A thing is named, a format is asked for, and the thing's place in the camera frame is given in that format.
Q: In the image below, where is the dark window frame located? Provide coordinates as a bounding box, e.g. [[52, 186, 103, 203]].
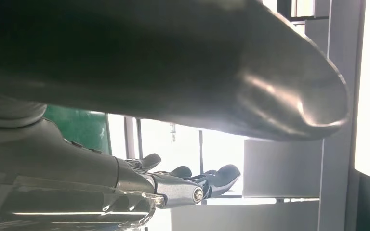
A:
[[123, 115, 205, 175]]

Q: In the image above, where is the white partition panel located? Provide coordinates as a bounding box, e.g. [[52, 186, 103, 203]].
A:
[[243, 138, 323, 199]]

